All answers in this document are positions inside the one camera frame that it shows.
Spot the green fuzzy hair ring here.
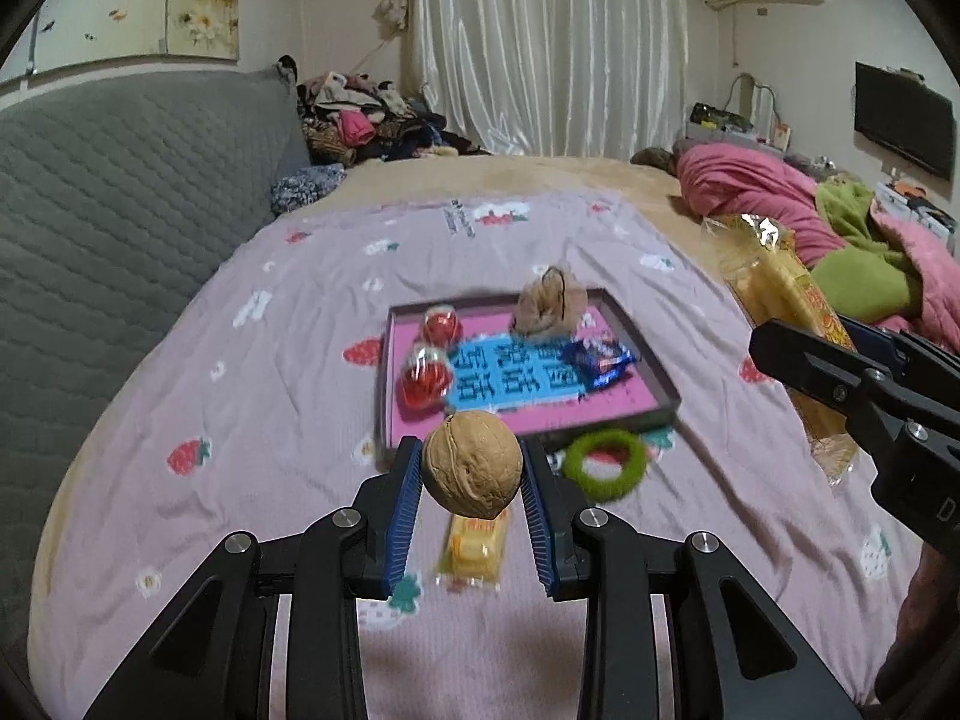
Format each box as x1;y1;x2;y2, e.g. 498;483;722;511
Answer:
559;427;650;504

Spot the yellow rice cracker packet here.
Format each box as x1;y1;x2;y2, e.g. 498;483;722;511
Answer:
701;215;857;486
436;511;509;590

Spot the brown walnut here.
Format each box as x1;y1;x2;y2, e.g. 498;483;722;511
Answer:
421;410;524;520

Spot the blue candy wrapper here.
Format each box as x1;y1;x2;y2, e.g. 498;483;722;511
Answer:
562;337;636;392

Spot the red white chocolate egg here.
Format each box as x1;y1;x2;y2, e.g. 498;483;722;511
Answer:
420;304;464;349

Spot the beige mesh scrunchie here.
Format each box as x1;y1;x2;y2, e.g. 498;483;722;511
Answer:
511;265;587;340

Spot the green blanket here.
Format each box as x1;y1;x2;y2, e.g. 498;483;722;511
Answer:
812;176;921;325

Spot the lilac strawberry print sheet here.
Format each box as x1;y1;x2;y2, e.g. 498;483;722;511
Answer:
28;191;925;720

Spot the pink book tray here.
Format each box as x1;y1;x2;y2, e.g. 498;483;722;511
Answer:
376;288;682;452

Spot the pink quilt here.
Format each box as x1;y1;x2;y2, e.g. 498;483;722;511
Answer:
677;143;958;353

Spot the blue patterned cloth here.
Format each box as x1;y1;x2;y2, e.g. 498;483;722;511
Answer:
270;163;347;216

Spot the pile of clothes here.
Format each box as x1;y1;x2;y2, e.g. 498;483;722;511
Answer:
277;55;488;167

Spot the grey quilted headboard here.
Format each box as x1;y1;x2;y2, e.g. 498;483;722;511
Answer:
2;68;306;658

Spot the white satin curtain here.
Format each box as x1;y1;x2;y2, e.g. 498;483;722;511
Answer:
376;0;688;158

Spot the black wall television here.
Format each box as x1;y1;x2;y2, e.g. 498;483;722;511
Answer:
854;62;957;181

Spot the floral wall picture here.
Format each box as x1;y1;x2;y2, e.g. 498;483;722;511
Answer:
2;0;239;82

